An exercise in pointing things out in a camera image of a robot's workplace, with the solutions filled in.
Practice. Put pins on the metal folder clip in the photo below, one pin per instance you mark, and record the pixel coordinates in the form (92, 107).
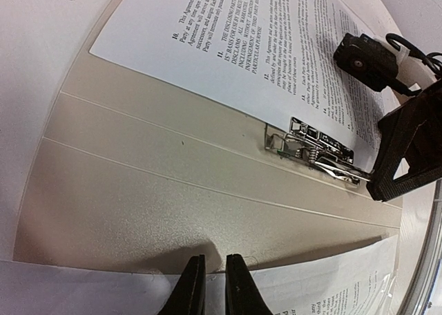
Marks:
(310, 147)

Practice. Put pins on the beige file folder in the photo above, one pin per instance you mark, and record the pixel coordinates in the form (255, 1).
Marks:
(133, 176)

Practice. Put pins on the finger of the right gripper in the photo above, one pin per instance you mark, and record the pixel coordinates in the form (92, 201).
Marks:
(409, 156)

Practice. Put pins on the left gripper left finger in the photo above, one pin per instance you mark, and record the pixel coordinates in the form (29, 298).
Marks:
(188, 295)

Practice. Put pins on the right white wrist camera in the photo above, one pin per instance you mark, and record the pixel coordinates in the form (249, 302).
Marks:
(370, 63)

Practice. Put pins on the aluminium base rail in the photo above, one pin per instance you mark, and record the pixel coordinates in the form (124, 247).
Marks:
(420, 297)

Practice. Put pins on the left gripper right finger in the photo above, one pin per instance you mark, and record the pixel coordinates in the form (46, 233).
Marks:
(241, 293)

